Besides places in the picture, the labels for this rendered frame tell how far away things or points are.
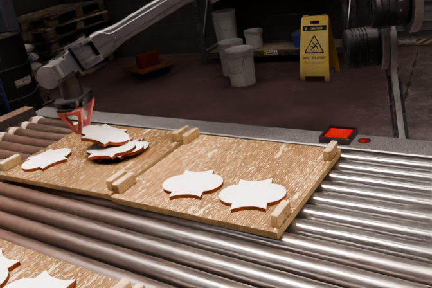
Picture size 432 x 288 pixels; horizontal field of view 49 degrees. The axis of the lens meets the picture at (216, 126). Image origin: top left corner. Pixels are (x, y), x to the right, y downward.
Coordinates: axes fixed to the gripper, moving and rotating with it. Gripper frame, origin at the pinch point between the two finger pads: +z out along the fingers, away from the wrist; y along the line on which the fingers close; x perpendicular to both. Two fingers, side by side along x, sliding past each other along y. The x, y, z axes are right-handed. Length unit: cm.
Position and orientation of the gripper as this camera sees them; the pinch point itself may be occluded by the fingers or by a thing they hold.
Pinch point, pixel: (82, 127)
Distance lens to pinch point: 133.5
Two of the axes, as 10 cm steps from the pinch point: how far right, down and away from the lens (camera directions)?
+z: 1.7, 9.1, 3.8
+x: -9.8, 1.0, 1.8
